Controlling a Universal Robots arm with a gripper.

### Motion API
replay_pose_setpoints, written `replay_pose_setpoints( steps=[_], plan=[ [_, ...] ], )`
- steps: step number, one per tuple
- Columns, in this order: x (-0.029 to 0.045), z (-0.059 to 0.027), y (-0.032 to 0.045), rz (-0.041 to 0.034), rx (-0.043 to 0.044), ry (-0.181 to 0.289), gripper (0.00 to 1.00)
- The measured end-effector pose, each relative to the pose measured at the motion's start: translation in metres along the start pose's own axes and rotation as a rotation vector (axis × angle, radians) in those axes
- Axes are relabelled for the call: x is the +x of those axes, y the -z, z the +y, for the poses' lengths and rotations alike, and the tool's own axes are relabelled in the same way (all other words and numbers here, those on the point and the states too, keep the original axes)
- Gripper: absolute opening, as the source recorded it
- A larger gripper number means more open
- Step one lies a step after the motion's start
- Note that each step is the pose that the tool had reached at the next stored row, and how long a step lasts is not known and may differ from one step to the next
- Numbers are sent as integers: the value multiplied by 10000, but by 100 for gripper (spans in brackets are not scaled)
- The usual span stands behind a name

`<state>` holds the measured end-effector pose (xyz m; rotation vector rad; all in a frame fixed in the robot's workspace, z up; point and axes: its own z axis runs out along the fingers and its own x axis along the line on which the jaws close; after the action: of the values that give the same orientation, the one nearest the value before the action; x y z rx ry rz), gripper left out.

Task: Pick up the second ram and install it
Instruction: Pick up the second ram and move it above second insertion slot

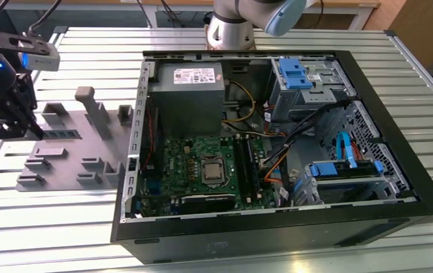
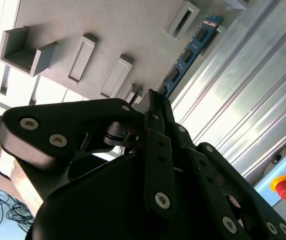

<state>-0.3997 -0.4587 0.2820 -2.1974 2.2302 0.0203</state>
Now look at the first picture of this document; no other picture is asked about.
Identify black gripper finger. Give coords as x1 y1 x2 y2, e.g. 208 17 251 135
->
0 115 46 142
2 73 46 138

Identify blue RAM stick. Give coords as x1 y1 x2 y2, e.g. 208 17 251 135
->
40 129 80 140

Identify black RAM slot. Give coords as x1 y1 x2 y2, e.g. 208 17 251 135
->
235 136 251 200
243 136 259 200

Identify grey parts rack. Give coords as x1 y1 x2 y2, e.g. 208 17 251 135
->
15 86 136 193

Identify grey power supply unit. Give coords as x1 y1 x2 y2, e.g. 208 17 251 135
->
151 62 228 139

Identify green motherboard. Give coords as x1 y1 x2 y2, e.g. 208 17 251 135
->
140 135 277 217

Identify silver CPU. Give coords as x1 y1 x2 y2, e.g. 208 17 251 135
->
203 163 225 180

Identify black graphics card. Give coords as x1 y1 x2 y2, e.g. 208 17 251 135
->
177 193 239 214

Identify blue drive bay latch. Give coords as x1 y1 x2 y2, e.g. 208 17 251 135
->
277 58 315 90

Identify grey optical drive cage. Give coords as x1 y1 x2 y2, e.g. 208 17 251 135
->
268 56 357 123

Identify black PC case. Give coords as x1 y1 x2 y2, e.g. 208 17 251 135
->
109 49 433 265

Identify hard disk in blue carrier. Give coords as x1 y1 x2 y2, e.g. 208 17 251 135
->
309 160 385 179

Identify grey disk bay cage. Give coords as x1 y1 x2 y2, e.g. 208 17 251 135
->
291 163 409 206

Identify wooden cabinet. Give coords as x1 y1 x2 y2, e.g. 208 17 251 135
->
364 0 433 72

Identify black camera cable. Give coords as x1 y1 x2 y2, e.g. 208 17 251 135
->
28 0 64 34

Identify yellow power wire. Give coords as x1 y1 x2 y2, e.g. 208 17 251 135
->
221 81 257 123

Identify orange red power wires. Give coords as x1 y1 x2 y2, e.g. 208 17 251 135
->
264 147 292 183

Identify black cable bundle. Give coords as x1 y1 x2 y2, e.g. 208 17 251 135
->
264 101 353 168

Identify blue flat data wire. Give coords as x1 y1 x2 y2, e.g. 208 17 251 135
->
336 132 359 168

